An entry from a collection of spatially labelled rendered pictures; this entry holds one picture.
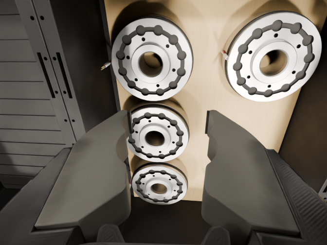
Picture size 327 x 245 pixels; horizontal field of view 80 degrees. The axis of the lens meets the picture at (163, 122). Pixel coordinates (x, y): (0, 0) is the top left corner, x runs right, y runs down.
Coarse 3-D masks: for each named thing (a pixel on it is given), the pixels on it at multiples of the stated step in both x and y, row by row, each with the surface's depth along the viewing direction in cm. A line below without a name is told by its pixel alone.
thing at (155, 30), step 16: (128, 32) 23; (144, 32) 23; (160, 32) 23; (176, 32) 22; (112, 48) 24; (128, 48) 23; (176, 48) 23; (112, 64) 25; (128, 64) 24; (176, 64) 24; (128, 80) 26; (176, 80) 25; (144, 96) 27; (160, 96) 26
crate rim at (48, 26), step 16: (48, 0) 16; (48, 16) 16; (48, 32) 17; (48, 48) 18; (64, 48) 18; (64, 64) 18; (64, 80) 19; (64, 96) 20; (80, 112) 21; (80, 128) 22; (320, 192) 23
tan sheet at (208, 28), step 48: (144, 0) 24; (192, 0) 23; (240, 0) 23; (288, 0) 22; (192, 48) 26; (192, 96) 29; (240, 96) 29; (288, 96) 28; (192, 144) 34; (192, 192) 40
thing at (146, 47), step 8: (136, 48) 23; (144, 48) 23; (152, 48) 23; (160, 48) 23; (136, 56) 23; (160, 56) 23; (168, 56) 23; (136, 64) 24; (168, 64) 23; (136, 72) 24; (144, 72) 25; (160, 72) 24; (168, 72) 24; (144, 80) 25; (152, 80) 25; (160, 80) 25
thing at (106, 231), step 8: (104, 224) 6; (112, 224) 6; (104, 232) 6; (112, 232) 5; (120, 232) 5; (208, 232) 5; (216, 232) 5; (224, 232) 5; (104, 240) 5; (112, 240) 5; (120, 240) 5; (208, 240) 5; (216, 240) 5; (224, 240) 5
